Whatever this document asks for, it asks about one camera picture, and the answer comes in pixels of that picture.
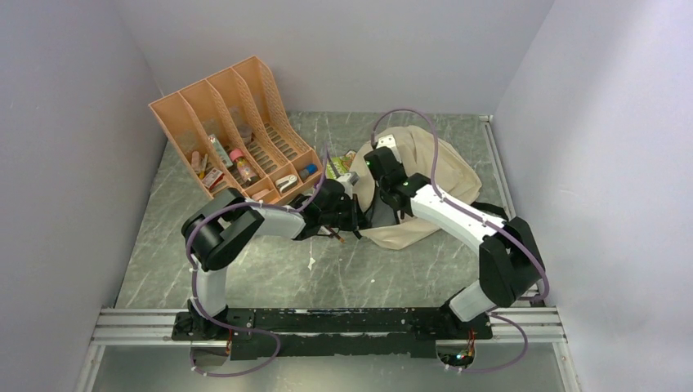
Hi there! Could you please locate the green white card pack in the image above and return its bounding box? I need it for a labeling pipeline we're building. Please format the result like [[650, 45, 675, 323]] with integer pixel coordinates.
[[208, 134, 234, 169]]

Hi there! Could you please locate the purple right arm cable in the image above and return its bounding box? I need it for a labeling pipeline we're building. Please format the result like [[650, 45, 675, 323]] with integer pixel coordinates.
[[371, 109, 551, 376]]

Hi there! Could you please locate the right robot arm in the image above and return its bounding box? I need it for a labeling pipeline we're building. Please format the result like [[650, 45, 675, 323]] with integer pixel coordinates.
[[364, 147, 545, 338]]

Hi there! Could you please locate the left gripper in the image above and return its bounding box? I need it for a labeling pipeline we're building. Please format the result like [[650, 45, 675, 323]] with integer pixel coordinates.
[[320, 194, 370, 231]]

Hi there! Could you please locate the white stapler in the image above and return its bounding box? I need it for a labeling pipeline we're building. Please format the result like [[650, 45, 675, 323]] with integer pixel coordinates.
[[275, 175, 298, 194]]

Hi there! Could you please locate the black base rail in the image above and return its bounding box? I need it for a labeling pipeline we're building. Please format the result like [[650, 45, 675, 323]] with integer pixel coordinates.
[[171, 305, 493, 360]]

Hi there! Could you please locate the clear jar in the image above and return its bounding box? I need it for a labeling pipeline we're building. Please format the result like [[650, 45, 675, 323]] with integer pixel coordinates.
[[237, 124, 253, 145]]

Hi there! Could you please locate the orange plastic file organizer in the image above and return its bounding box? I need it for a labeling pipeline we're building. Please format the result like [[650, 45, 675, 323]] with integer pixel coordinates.
[[149, 56, 324, 204]]

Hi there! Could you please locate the red small box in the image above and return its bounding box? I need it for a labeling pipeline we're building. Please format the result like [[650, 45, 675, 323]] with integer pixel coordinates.
[[201, 167, 224, 189]]

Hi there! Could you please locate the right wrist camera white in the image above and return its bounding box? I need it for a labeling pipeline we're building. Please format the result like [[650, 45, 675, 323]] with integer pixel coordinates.
[[376, 135, 398, 152]]

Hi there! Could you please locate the blue-capped grey bottle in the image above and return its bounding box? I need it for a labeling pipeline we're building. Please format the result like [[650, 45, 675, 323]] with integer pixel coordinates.
[[297, 163, 318, 182]]

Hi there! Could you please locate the beige canvas backpack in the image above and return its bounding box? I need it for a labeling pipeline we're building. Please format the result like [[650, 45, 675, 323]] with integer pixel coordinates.
[[351, 125, 510, 251]]

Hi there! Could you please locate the green illustrated book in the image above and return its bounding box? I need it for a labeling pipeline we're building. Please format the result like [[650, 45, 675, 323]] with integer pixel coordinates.
[[326, 150, 356, 179]]

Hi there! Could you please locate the pink-capped glitter bottle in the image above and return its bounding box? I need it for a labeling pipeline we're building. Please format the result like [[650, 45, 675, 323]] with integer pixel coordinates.
[[229, 149, 259, 185]]

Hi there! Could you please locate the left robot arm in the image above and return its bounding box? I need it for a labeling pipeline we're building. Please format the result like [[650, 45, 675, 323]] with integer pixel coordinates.
[[181, 179, 369, 340]]

